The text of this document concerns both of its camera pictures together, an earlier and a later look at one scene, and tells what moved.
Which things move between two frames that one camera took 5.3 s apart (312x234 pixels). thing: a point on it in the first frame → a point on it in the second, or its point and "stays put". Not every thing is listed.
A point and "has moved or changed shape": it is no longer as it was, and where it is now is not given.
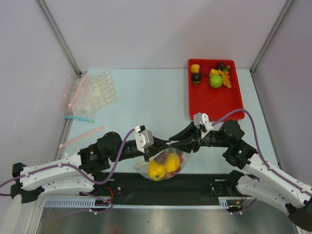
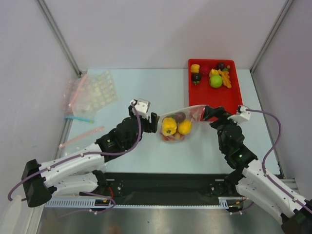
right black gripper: [198, 140] → [217, 115]
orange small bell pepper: [195, 68] stays put
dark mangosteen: [196, 78] stays put
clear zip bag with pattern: [165, 166] → [174, 126]
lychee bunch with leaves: [172, 173] has moved or changed shape
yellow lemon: [171, 162] → [184, 127]
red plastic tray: [214, 90] stays put
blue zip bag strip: [75, 117] stays put
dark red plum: [221, 66] stays put
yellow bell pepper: [156, 171] → [169, 126]
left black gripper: [155, 148] → [150, 127]
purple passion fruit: [162, 158] → [179, 117]
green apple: [215, 81] stays put
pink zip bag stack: [89, 93] stays put
